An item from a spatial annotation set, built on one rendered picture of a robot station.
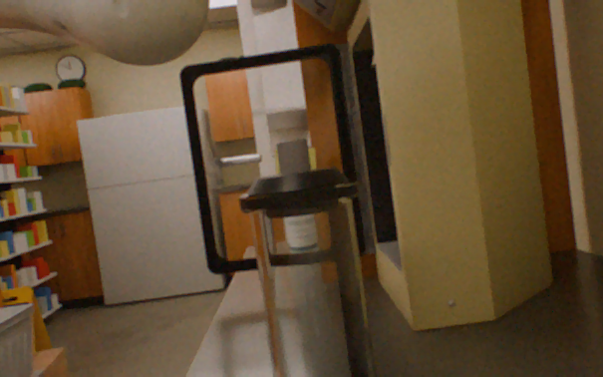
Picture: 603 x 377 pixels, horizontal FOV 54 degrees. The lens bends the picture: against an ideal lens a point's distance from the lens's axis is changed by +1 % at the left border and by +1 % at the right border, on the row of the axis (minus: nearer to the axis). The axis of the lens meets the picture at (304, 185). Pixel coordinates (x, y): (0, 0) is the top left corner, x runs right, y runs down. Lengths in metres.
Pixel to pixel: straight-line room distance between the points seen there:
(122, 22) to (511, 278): 0.64
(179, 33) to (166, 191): 5.34
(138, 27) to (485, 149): 0.53
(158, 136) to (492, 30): 5.06
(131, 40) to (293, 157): 0.16
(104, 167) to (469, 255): 5.28
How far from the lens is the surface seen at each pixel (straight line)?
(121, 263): 5.98
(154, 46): 0.47
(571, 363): 0.71
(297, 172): 0.52
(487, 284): 0.84
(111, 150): 5.92
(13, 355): 3.09
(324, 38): 1.18
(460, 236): 0.82
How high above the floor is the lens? 1.19
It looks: 3 degrees down
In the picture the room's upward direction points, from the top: 8 degrees counter-clockwise
